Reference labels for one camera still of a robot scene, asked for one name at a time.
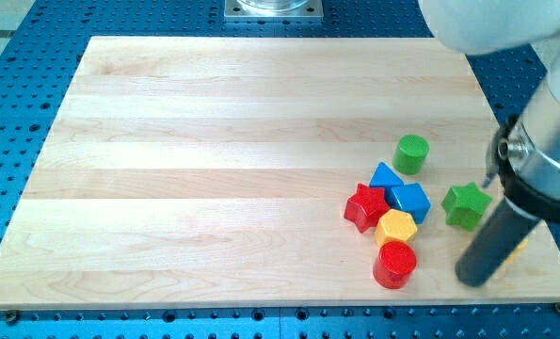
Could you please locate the silver wrist flange with black clamp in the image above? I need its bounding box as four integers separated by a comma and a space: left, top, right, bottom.
482, 80, 560, 223

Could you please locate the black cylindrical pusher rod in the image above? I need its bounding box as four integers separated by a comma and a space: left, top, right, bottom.
455, 198, 541, 287

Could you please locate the yellow heart block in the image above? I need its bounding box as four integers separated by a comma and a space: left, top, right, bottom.
505, 239, 528, 263

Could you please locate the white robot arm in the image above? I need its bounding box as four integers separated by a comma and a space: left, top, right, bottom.
419, 0, 560, 287

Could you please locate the green star block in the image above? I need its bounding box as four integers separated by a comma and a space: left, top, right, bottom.
440, 182, 492, 232

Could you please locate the red star block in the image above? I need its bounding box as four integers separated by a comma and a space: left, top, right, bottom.
344, 183, 391, 234

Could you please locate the blue cube block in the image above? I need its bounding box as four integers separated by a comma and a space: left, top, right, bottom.
388, 183, 431, 224

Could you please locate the yellow hexagon block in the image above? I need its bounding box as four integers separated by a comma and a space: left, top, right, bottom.
375, 209, 418, 248

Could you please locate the red cylinder block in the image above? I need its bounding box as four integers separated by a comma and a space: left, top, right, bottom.
373, 241, 417, 289

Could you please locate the green cylinder block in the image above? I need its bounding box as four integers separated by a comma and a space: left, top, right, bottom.
392, 134, 429, 175

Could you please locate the blue triangle block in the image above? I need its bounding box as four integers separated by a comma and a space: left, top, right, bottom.
369, 162, 404, 189

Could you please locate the wooden board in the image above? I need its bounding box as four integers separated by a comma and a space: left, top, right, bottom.
0, 37, 560, 310

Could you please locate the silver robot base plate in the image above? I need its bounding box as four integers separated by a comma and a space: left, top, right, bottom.
223, 0, 324, 20

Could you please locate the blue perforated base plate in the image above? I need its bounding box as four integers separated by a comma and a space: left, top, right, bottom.
0, 0, 560, 338

